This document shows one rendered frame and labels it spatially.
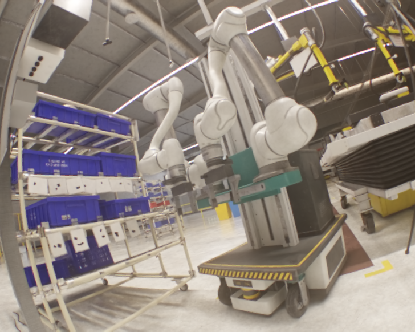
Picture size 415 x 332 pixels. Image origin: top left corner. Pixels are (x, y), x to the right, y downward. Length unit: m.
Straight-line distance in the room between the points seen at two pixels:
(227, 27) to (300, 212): 1.09
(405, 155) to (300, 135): 1.00
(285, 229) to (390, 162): 0.86
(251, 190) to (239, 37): 0.73
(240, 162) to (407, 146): 1.19
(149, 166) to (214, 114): 0.56
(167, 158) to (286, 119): 0.61
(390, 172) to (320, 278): 0.85
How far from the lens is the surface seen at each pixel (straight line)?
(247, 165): 1.26
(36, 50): 0.93
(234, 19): 1.07
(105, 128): 1.90
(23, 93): 0.81
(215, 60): 1.13
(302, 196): 1.32
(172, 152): 1.09
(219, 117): 0.72
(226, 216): 7.96
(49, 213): 1.28
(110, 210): 1.56
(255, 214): 1.39
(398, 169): 1.63
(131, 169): 1.94
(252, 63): 0.98
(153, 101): 1.51
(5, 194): 0.89
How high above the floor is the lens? 0.68
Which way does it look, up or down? 10 degrees up
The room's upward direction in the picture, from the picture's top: 14 degrees counter-clockwise
